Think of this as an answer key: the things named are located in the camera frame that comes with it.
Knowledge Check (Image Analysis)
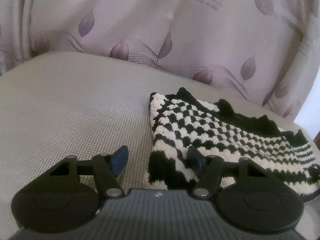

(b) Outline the black white knitted garment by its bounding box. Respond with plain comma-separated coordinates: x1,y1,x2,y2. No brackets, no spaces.
144,88,319,202

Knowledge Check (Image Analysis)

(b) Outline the cream woven bed mat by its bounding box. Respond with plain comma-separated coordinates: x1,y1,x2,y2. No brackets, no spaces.
0,51,320,240

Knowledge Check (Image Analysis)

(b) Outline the mauve leaf-print curtain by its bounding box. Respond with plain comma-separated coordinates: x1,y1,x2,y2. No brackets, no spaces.
1,0,319,120

